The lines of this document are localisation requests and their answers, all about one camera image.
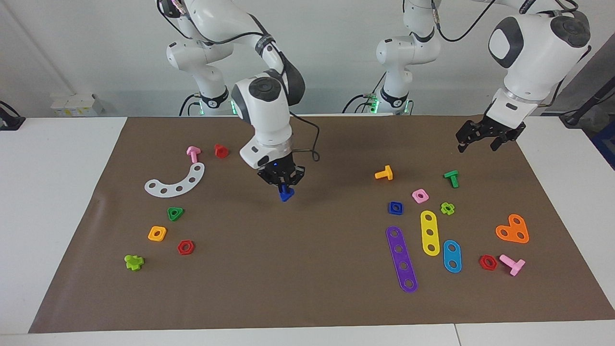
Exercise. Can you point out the yellow strip with three holes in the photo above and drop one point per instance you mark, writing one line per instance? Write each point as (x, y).
(430, 242)

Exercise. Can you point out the blue strip with two holes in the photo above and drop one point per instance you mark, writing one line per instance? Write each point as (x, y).
(452, 256)

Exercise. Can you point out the red plastic screw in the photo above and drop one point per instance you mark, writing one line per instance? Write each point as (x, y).
(221, 151)

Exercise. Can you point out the blue square plastic nut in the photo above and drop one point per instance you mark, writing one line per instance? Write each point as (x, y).
(396, 207)

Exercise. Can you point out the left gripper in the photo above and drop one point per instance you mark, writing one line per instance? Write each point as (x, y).
(504, 127)

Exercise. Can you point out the red hexagonal plastic nut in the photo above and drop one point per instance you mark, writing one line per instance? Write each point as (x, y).
(185, 247)
(488, 262)

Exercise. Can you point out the lime green plastic screw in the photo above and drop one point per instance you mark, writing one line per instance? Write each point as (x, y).
(134, 262)

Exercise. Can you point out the blue plastic screw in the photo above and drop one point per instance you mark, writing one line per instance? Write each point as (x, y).
(287, 194)

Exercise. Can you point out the white box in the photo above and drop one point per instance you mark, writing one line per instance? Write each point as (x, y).
(77, 105)

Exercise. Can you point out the orange heart-shaped plate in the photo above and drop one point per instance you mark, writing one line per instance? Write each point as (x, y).
(518, 235)

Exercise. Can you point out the orange plastic screw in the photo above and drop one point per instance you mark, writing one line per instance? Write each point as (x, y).
(385, 173)

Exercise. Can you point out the pink plastic screw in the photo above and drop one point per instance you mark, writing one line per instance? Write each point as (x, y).
(512, 264)
(193, 154)

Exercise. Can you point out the dark green plastic screw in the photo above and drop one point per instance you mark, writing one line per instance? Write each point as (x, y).
(452, 178)

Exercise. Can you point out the white curved strip with holes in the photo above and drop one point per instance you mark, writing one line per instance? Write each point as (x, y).
(184, 182)

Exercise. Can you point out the orange square plastic nut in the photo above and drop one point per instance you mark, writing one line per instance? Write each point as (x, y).
(157, 233)

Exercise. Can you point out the lime green flower-shaped nut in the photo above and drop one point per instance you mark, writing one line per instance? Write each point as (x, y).
(447, 208)

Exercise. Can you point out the purple strip with four holes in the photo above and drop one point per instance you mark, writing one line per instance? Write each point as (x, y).
(398, 244)

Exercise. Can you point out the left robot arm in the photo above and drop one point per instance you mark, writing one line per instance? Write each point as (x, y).
(533, 53)

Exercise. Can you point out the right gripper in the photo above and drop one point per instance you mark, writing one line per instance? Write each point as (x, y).
(276, 169)

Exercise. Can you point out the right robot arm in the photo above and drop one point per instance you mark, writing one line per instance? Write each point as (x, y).
(263, 108)

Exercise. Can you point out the pink square plastic nut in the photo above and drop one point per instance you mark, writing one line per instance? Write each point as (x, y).
(420, 195)

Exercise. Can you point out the green triangular plastic nut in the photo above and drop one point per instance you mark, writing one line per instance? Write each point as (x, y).
(176, 213)

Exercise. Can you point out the black stand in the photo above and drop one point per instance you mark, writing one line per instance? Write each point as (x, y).
(10, 121)
(587, 102)

